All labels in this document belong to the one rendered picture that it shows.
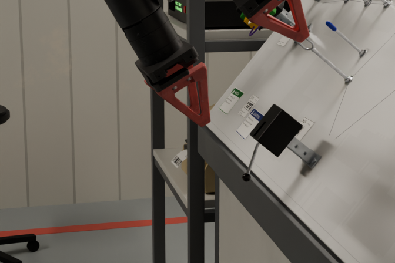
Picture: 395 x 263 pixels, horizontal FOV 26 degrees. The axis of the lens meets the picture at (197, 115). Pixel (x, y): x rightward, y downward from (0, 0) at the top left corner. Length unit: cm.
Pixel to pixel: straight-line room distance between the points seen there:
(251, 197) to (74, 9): 265
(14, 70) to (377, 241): 310
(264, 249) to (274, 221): 23
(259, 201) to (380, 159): 30
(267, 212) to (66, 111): 277
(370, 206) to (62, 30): 301
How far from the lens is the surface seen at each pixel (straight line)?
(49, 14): 401
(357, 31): 153
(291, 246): 127
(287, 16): 171
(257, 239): 161
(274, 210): 134
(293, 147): 132
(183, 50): 104
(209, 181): 205
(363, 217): 113
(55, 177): 415
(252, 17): 98
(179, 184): 216
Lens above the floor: 127
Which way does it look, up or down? 12 degrees down
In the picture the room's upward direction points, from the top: straight up
